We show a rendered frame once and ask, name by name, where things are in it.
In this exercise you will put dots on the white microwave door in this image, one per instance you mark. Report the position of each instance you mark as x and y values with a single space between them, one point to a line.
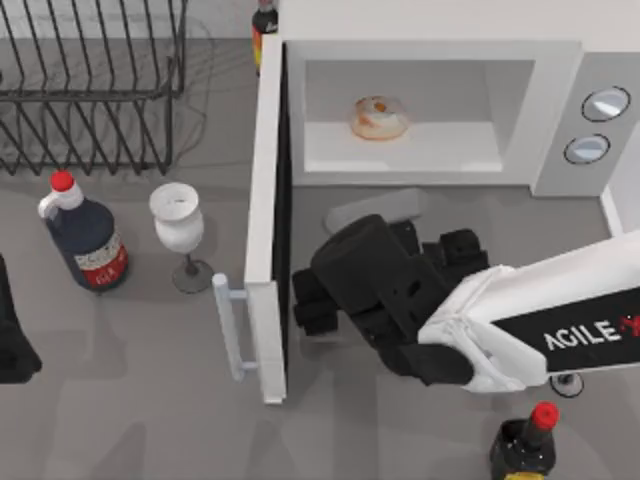
262 200

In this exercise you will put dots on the grey round microwave knob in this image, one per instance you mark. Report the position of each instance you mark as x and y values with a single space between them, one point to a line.
605 103
586 149

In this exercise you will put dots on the white goblet with grey foot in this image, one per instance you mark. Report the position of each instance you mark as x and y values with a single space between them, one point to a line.
177 220

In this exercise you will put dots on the grey round foot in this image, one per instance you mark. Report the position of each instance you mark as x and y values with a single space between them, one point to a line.
567 386

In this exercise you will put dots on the pale microwave oven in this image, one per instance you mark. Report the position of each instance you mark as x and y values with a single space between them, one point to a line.
555 75

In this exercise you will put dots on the black bottle with red cap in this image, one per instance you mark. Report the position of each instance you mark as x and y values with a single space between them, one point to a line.
525 445

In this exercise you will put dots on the dark jug with red cap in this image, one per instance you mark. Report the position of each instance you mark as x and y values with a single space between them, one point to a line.
90 240

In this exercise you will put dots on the dark bottle with orange label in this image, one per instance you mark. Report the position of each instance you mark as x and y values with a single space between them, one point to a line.
260 30

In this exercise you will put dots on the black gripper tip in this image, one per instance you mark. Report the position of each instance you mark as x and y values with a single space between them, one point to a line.
12 330

